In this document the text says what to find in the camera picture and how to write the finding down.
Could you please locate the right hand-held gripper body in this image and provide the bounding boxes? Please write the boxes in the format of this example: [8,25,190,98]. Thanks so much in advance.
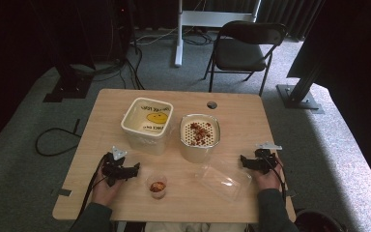
[253,141,284,176]

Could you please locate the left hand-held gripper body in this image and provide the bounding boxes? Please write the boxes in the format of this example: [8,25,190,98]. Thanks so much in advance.
[101,146,133,188]

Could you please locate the person's right hand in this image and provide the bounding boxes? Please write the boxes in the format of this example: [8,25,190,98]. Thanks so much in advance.
[253,156,285,191]

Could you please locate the person's left hand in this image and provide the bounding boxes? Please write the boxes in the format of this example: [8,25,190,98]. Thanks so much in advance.
[91,163,128,208]

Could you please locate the clear plastic lid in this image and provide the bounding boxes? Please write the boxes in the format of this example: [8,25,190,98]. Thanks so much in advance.
[193,161,254,203]

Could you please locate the small clear plastic cup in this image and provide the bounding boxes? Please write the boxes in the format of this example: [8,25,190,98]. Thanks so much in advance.
[146,174,169,200]

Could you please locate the cream tub with yellow face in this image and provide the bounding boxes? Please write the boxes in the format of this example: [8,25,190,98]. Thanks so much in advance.
[120,97,175,157]

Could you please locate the clear container with perforated strainer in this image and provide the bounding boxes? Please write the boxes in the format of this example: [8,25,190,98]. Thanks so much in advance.
[179,112,222,164]

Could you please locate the red chopped chili pieces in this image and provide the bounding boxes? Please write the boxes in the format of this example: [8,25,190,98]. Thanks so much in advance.
[188,121,214,146]

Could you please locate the light wooden table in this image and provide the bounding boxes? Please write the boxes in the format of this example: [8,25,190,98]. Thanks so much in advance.
[51,88,297,224]

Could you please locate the black metal stand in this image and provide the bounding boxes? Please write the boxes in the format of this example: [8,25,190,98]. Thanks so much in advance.
[28,0,95,104]
[275,47,326,115]

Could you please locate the dark round bin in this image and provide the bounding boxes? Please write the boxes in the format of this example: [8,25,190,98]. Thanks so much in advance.
[293,208,350,232]

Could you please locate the black folding chair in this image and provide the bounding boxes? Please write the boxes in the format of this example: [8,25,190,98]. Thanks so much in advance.
[203,20,288,97]

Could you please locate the dark curtain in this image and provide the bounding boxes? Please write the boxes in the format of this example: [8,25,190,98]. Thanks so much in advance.
[257,0,327,43]

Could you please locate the left hand-held gripper cable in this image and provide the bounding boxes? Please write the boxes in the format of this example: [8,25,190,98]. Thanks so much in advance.
[75,154,110,226]

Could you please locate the black looped floor cable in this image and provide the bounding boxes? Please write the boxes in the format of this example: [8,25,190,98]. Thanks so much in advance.
[34,118,83,159]

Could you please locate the bundle of black floor cables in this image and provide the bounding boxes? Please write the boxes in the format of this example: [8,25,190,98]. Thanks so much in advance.
[71,42,147,91]

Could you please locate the white floor cable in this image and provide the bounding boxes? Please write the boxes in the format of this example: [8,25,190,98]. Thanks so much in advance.
[130,26,179,46]

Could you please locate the white desk frame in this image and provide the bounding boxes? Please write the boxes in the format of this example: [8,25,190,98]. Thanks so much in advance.
[173,0,263,68]

